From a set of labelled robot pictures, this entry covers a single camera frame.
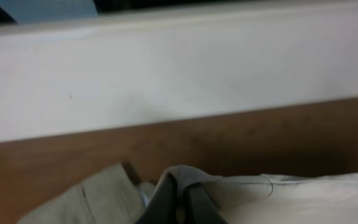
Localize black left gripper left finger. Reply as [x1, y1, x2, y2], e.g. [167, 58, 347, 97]
[135, 174, 178, 224]

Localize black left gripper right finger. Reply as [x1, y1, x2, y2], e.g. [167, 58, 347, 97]
[185, 184, 227, 224]

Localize light grey t-shirt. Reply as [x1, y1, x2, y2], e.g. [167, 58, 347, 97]
[164, 165, 358, 224]

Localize folded khaki shorts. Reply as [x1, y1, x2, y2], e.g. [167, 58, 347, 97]
[19, 164, 155, 224]

